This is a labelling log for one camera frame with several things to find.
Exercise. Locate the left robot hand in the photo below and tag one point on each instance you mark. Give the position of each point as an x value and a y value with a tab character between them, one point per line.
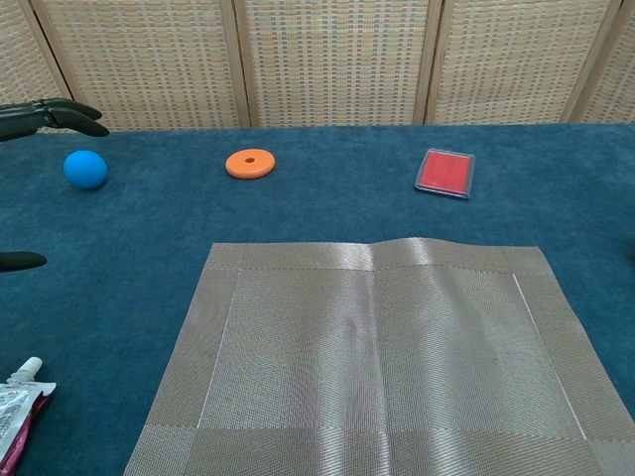
59	116

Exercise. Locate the brown woven placemat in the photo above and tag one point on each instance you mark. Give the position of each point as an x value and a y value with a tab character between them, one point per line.
372	372

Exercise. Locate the blue ball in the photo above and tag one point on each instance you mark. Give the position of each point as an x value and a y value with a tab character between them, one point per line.
85	169

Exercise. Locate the teal table cloth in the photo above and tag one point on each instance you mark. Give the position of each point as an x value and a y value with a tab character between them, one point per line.
124	238

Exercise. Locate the orange disc with hole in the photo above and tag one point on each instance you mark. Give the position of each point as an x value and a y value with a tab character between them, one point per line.
260	169

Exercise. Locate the woven rattan folding screen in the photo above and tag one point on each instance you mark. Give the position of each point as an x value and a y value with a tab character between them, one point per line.
322	59

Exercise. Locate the silver drink pouch white cap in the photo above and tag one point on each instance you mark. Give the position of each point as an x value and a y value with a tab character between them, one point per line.
15	416

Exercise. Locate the red pad in clear case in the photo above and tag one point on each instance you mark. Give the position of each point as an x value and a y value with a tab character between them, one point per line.
445	173

